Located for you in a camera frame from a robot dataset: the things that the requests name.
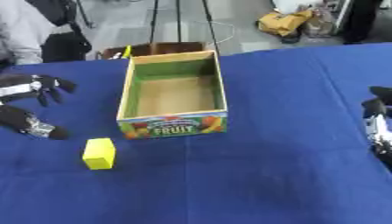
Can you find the black tripod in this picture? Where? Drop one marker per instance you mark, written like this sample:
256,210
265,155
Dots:
178,20

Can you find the cardboard box with green inside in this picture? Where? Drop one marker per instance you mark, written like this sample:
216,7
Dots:
173,96

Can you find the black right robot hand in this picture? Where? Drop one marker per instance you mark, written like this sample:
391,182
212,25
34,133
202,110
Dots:
376,106

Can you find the brown cardboard box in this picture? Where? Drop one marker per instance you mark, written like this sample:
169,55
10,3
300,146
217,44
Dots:
171,47

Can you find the yellow bag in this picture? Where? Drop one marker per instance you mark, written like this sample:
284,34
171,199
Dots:
283,22

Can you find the person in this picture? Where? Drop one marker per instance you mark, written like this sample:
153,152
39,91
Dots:
20,32
361,20

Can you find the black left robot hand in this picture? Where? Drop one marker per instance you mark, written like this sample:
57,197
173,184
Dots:
15,116

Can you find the yellow-green tool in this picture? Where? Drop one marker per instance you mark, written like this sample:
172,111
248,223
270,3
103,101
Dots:
127,51

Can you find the clear plastic bag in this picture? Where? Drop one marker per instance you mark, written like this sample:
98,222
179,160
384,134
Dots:
320,23

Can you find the yellow rectangular block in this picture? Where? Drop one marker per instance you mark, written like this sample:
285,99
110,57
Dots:
99,154

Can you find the black bag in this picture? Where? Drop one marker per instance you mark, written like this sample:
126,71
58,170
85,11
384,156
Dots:
65,46

